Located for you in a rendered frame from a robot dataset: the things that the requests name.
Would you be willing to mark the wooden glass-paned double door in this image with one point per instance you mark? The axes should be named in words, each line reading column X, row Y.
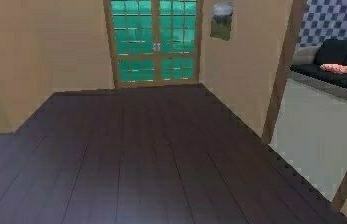
column 137, row 40

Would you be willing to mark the pink cloth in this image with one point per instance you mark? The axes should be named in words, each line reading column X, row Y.
column 336, row 68

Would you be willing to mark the framed landscape wall picture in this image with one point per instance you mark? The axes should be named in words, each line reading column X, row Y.
column 221, row 23

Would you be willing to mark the black sofa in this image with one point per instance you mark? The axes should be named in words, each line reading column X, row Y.
column 334, row 63

